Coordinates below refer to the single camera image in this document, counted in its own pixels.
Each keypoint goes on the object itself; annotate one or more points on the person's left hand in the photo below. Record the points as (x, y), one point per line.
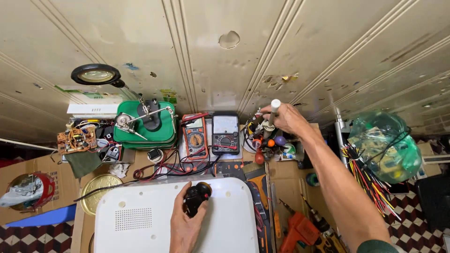
(182, 228)

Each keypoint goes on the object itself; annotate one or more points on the person's right hand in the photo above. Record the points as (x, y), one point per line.
(290, 119)

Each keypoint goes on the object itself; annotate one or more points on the person's right fingers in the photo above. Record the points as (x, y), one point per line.
(276, 121)

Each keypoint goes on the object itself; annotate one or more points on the black part with yellow knob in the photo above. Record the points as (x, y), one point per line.
(195, 198)

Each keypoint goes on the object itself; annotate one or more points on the tool holder with tools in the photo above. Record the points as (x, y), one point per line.
(258, 135)

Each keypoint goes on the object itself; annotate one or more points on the white and green tape roll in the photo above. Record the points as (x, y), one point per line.
(290, 149)

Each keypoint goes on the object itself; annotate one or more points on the black analog multimeter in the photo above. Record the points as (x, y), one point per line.
(225, 135)

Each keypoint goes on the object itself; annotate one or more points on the flat paint brush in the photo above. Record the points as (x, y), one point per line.
(253, 170)

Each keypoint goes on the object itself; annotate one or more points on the white metal pole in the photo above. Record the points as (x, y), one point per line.
(340, 140)

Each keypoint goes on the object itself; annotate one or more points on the orange and black tool bag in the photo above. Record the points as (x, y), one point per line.
(262, 196)

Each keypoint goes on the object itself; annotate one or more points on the orange digital multimeter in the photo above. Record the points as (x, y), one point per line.
(194, 138)

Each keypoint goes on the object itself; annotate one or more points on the orange power drill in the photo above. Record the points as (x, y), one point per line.
(298, 232)

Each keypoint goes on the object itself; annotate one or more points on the green plastic bag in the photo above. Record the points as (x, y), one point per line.
(386, 147)

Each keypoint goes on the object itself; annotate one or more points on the stack of green trays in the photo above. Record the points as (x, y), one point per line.
(160, 135)

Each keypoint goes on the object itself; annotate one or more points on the black and yellow drill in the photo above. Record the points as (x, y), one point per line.
(325, 228)

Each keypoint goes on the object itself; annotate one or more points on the red and black probe leads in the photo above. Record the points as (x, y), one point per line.
(168, 170)

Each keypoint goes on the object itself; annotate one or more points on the small round white device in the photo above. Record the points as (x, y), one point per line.
(155, 155)

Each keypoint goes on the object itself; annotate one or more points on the metal helping-hand stand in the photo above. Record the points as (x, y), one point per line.
(149, 114)

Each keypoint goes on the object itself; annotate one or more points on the green sleeve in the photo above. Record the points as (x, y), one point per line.
(378, 247)

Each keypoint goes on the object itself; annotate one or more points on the crumpled white tissue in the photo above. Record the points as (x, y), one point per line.
(118, 170)

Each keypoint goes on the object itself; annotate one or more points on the white plastic appliance casing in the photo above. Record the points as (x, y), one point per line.
(140, 218)

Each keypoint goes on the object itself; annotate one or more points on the pile of black adapters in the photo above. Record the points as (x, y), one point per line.
(109, 147)

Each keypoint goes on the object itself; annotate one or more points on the black box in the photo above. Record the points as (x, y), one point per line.
(434, 203)

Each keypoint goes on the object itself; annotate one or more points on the white flat box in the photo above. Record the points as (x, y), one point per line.
(93, 109)

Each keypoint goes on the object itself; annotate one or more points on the black-rimmed magnifying glass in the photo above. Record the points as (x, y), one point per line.
(95, 74)

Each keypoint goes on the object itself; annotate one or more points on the gold round lid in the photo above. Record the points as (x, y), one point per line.
(96, 189)

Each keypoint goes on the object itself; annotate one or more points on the green cloth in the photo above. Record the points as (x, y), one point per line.
(83, 163)

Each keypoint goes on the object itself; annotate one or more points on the brown circuit board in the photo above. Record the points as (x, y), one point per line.
(75, 140)

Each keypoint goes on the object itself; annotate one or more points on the brown cardboard box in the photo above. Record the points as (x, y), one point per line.
(65, 182)

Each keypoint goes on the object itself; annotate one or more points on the blue plastic sheet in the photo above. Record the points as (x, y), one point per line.
(45, 217)

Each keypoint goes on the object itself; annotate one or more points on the red bowl with plastic bag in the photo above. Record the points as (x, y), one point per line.
(30, 191)

